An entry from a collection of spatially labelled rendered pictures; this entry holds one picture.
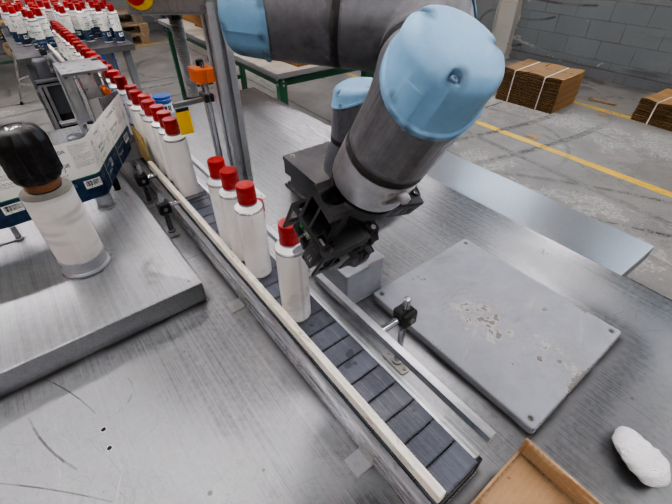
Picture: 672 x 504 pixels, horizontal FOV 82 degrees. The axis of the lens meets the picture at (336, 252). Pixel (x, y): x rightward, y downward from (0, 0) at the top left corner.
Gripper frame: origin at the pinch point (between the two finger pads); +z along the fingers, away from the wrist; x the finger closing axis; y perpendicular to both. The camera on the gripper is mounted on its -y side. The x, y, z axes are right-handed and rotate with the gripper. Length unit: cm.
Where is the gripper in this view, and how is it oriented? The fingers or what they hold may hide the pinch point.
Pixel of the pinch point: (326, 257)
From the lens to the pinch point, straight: 55.1
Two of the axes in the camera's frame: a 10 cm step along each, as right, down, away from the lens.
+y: -8.0, 3.8, -4.7
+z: -3.1, 4.1, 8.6
